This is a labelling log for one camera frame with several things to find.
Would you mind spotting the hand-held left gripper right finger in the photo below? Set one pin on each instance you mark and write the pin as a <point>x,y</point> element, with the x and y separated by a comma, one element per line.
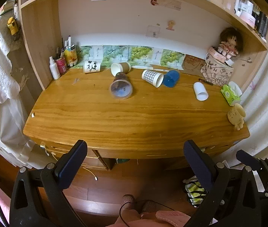
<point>199,164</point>

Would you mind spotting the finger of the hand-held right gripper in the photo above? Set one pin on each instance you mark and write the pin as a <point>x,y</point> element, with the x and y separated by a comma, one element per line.
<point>247,158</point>

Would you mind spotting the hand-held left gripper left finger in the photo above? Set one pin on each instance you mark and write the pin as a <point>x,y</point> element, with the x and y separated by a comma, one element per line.
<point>71,164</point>

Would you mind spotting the plain white cup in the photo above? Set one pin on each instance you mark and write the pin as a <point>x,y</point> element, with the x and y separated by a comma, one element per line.
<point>200,91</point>

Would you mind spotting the blue plastic cup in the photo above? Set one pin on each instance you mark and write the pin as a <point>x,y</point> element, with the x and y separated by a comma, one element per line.
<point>171,79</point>

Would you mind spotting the clear plastic cup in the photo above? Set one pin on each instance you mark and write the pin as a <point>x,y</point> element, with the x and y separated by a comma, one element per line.
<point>121,87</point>

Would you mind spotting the checkered paper cup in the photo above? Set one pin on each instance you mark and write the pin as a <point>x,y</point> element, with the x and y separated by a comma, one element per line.
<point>151,76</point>

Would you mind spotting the white cup with black print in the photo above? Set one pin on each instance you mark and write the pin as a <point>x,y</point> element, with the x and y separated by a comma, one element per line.
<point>92,66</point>

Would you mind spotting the brown paper cup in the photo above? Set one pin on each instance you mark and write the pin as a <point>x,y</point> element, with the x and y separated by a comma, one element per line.
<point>122,68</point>

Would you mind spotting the wooden drawer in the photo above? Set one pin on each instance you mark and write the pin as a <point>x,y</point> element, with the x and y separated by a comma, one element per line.
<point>77,155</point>

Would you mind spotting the green and white bag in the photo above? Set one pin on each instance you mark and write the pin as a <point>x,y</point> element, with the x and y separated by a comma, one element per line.
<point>195,190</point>

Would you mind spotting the beige mug with feet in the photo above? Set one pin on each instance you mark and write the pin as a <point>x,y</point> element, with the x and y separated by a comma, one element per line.
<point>236,115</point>

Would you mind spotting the person's right foot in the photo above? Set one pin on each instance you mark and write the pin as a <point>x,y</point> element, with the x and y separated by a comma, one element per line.
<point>149,205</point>

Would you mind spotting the person's foot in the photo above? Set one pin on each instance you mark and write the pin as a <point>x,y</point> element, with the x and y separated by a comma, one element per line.
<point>149,205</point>
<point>127,203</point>

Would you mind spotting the green tissue pack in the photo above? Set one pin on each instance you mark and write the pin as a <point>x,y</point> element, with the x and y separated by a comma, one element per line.
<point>229,95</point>

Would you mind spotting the person's left foot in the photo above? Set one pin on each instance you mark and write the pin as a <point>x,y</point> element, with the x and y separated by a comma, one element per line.
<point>127,203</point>

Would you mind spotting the person's pink clothing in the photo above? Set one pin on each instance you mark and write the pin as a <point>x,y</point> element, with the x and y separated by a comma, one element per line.
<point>153,220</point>

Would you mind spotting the white curtain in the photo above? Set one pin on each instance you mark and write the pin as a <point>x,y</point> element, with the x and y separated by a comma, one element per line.
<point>266,87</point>

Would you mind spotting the dark pen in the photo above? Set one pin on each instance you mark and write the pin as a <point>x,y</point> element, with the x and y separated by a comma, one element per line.
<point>206,82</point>

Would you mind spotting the printed cloth bag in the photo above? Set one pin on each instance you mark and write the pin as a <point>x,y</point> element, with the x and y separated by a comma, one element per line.
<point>216,72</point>

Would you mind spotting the white spray bottle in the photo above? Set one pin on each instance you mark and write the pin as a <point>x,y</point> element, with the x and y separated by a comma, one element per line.
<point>54,69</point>

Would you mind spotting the metal spoon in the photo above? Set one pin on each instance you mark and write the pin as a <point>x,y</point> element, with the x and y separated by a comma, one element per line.
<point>247,60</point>

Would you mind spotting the pink can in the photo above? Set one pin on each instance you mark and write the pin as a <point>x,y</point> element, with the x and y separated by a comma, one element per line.
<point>61,65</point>

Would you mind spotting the yellow-green tube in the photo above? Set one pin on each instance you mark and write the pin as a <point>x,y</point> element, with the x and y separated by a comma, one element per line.
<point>70,55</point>

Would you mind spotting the pink box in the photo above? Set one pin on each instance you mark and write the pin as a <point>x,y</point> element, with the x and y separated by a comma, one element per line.
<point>215,54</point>

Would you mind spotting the white pen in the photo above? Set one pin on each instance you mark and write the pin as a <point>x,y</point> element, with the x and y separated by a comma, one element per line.
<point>148,68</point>

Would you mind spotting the brown-haired doll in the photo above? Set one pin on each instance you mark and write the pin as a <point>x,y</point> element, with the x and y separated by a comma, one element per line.
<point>230,41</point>

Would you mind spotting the green leaf paper strip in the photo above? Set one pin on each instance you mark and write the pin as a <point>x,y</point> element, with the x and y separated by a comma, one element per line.
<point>136,53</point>

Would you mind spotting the wooden desk shelf unit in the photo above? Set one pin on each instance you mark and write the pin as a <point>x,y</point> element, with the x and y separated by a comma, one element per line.
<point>41,40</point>

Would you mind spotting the row of white boxes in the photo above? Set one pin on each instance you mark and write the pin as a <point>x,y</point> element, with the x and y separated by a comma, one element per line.
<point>246,8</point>

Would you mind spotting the yellow toy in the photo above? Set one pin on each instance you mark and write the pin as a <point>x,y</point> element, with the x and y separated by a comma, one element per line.
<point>12,26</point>

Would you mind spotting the clear wall sticker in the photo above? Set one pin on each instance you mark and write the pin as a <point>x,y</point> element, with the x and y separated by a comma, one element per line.
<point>153,30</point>

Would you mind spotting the yellow figure wall sticker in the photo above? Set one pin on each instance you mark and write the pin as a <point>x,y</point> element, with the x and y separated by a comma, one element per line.
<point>170,25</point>

